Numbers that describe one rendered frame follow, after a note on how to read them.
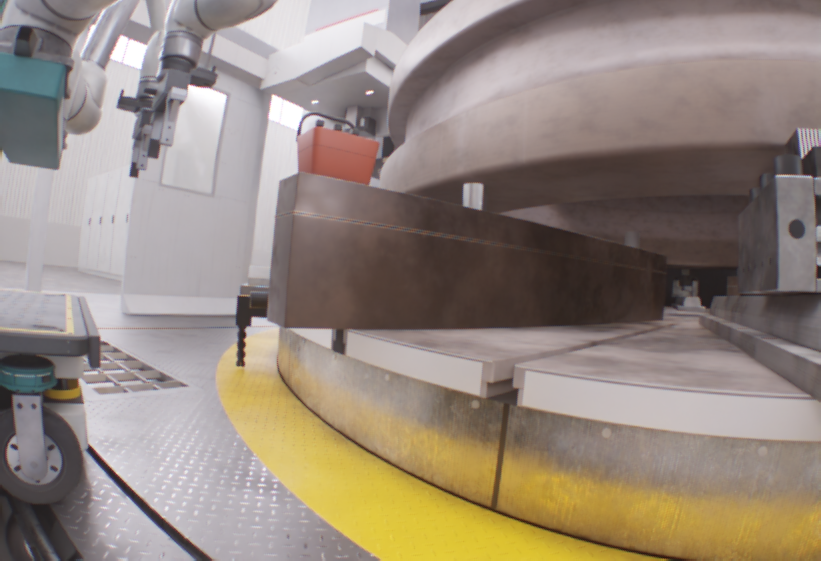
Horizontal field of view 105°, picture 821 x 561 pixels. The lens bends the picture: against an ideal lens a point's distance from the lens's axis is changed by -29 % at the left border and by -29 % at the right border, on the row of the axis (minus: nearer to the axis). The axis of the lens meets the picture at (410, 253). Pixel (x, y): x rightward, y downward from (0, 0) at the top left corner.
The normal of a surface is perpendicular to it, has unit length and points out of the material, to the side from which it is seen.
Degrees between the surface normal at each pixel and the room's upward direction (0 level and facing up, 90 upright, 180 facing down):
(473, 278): 90
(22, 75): 90
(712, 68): 90
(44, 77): 90
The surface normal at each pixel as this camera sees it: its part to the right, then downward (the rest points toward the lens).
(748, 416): -0.59, -0.10
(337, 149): 0.58, 0.11
